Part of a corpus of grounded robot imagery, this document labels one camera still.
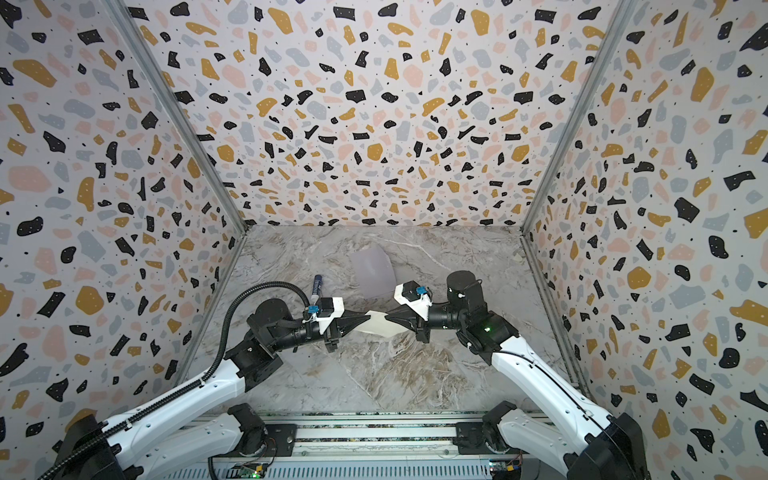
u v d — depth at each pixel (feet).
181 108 2.85
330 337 1.95
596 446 1.29
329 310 1.79
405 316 2.12
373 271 3.57
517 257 3.74
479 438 2.40
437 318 2.02
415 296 1.89
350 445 2.42
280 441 2.41
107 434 1.32
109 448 1.30
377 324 2.17
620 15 2.35
